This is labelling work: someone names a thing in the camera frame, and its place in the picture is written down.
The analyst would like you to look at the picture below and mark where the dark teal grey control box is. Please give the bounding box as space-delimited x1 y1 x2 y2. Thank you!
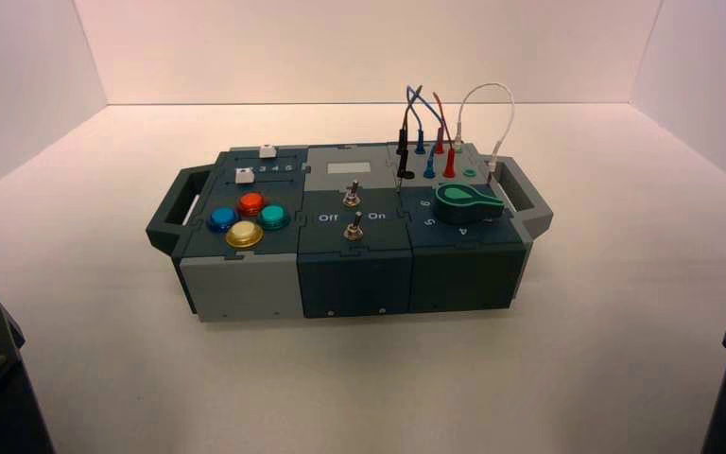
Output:
145 142 555 323

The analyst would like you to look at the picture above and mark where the green round push button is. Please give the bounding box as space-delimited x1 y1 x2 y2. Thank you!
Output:
256 204 290 231

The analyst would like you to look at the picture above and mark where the green rotary pointer knob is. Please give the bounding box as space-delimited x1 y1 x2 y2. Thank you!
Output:
435 183 506 227

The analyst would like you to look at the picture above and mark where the red round push button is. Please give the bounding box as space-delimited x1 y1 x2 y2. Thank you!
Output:
237 191 268 218

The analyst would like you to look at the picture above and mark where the yellow round push button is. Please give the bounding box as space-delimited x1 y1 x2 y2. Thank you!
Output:
225 221 264 250

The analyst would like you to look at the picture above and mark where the blue round push button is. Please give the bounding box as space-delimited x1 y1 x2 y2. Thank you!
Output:
206 206 239 235

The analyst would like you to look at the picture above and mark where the black jumper cable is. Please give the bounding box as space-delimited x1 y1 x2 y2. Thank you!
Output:
395 84 425 192

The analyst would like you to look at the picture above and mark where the blue jumper cable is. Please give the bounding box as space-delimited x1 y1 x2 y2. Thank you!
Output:
405 85 447 181

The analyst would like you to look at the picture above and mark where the red jumper cable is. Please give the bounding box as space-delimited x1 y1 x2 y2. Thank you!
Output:
431 92 458 180

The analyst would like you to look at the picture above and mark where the white jumper cable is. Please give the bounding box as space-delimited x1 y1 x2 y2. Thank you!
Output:
455 82 516 171

